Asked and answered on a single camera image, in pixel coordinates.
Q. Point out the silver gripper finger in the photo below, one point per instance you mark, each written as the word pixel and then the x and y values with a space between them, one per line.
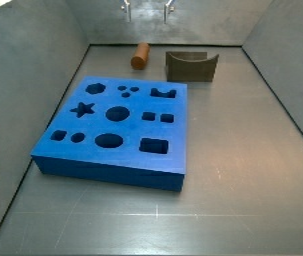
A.
pixel 126 8
pixel 169 9

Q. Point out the brown wooden cylinder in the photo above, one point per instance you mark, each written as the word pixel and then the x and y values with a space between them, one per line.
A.
pixel 141 56

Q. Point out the blue foam shape board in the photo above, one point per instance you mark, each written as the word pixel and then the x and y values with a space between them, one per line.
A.
pixel 119 132

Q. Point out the dark grey curved cradle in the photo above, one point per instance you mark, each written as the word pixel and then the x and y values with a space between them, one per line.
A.
pixel 190 66

